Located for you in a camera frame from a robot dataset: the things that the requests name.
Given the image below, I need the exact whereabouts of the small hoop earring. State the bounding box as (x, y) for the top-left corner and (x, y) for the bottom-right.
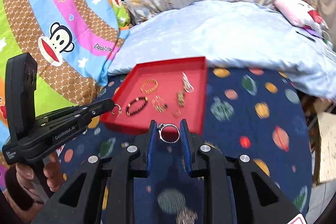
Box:
(110, 103), (122, 117)

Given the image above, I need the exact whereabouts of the silver ring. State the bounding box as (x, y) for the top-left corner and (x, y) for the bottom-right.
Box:
(156, 122), (181, 144)

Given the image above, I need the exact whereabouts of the white pearl necklace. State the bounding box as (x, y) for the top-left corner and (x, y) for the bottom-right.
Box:
(182, 71), (195, 94)

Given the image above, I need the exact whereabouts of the black bead bracelet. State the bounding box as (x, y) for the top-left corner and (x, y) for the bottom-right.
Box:
(125, 95), (149, 117)

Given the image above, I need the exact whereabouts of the navy planet print bedsheet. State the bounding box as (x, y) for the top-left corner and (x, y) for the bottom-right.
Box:
(59, 67), (313, 224)

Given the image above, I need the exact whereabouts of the gold watch band bracelet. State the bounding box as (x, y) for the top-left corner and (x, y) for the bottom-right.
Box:
(176, 90), (186, 107)

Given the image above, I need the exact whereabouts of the light blue quilt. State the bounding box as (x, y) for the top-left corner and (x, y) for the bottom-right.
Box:
(108, 0), (335, 99)

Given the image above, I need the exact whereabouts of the person left hand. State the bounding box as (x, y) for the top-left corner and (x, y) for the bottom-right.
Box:
(15, 152), (64, 204)

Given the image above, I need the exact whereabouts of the colourful monkey print blanket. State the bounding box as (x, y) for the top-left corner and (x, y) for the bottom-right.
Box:
(0, 0), (132, 188)

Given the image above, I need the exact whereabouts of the red jewelry tray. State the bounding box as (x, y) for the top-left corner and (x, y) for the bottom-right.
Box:
(100, 57), (207, 135)

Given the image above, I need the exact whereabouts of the gold hoop earring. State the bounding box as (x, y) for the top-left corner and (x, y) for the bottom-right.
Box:
(172, 109), (182, 118)

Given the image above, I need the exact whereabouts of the gold chain bracelet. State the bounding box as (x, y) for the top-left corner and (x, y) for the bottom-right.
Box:
(139, 78), (160, 95)

